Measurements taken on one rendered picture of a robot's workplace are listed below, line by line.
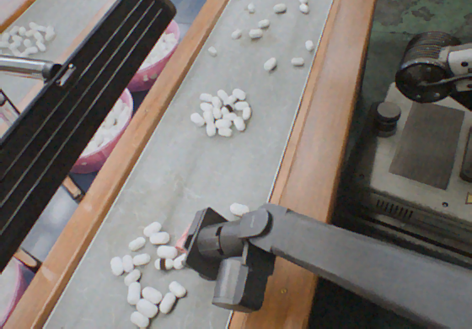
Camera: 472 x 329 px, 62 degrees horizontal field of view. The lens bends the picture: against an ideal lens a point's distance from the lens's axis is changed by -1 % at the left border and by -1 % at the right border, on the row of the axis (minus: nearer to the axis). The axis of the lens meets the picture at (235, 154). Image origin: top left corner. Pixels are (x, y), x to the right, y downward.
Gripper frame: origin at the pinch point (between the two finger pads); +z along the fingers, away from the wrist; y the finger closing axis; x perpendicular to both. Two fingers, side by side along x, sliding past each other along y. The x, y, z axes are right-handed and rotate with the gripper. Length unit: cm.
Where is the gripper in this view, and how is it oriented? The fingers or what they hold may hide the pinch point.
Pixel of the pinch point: (179, 247)
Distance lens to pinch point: 72.3
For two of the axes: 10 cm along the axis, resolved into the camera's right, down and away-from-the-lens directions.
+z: -6.5, 2.4, 7.2
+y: -3.1, 7.7, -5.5
